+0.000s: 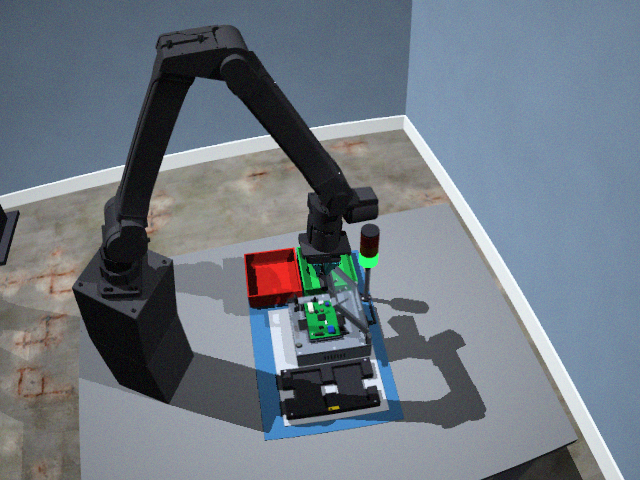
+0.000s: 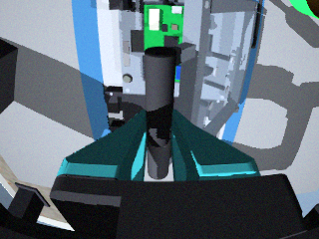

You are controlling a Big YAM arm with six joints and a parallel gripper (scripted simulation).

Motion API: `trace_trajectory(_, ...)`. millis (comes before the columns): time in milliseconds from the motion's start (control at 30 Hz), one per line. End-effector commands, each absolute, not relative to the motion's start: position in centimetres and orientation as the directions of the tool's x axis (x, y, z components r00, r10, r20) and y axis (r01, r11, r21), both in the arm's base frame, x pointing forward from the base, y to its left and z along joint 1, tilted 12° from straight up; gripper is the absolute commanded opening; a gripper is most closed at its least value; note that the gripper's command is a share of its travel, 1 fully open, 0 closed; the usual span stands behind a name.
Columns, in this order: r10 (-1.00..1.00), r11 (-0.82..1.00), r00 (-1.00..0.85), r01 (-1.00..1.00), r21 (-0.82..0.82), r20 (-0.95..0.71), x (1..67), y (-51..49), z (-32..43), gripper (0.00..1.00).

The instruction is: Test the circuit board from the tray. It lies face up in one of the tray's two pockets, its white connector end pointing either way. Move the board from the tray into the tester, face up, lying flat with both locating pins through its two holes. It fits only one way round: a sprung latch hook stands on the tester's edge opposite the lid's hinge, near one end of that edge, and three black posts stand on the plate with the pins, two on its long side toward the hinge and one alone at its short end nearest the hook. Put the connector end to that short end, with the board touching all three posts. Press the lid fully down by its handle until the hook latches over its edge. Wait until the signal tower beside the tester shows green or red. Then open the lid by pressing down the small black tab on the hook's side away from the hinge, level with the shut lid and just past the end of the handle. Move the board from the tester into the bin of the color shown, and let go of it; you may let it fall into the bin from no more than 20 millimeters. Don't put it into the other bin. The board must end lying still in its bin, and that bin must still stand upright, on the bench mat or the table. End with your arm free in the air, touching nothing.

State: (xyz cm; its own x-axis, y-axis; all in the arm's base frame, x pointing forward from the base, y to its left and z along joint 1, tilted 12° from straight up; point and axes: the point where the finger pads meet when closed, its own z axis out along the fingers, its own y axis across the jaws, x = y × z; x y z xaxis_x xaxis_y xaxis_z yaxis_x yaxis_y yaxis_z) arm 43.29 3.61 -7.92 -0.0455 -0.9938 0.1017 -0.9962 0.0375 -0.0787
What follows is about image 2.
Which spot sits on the green circuit board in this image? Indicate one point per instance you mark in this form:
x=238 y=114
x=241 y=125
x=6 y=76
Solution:
x=163 y=25

